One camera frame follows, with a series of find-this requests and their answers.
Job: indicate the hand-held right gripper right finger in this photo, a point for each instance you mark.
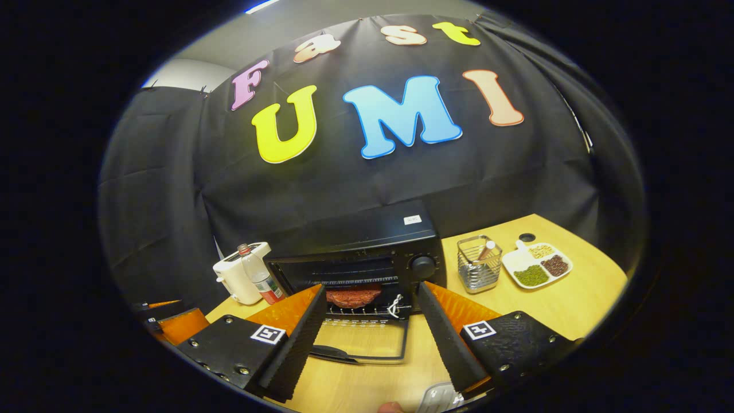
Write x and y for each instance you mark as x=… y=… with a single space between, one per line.
x=447 y=350

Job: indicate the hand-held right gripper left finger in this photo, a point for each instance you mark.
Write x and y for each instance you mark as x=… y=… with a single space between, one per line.
x=298 y=350

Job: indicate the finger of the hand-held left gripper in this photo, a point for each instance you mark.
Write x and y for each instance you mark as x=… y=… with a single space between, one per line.
x=157 y=310
x=180 y=327

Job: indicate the reddish-brown grilled meat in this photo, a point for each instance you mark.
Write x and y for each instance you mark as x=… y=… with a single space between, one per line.
x=352 y=297

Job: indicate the black electric oven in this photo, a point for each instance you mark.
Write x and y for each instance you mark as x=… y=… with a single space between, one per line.
x=367 y=235

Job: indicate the small white ribbed tray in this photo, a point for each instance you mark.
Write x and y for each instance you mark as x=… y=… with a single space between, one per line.
x=438 y=397

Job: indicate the white toaster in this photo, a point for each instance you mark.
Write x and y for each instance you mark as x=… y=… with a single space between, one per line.
x=232 y=278

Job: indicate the clear bottle with red label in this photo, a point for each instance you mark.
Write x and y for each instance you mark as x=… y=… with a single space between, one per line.
x=261 y=278

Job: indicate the white divided dish of beans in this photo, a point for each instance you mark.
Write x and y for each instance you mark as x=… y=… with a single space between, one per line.
x=536 y=269

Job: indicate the small black round disc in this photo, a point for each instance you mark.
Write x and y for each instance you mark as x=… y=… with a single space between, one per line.
x=527 y=237

